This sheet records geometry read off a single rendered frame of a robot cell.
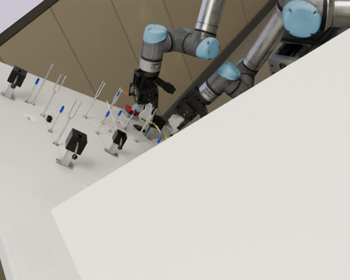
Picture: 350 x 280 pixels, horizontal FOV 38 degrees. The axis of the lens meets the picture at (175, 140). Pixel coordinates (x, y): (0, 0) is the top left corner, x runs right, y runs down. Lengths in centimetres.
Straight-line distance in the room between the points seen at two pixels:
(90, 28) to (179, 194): 258
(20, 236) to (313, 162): 57
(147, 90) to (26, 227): 90
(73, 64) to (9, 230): 219
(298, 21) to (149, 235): 117
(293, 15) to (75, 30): 170
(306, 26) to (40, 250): 107
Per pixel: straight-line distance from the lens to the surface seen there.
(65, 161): 132
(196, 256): 55
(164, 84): 182
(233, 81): 185
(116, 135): 153
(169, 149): 67
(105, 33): 322
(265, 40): 188
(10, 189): 110
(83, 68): 314
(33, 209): 107
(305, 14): 164
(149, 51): 173
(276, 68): 209
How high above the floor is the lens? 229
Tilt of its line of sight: 40 degrees down
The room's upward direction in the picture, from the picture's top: 23 degrees counter-clockwise
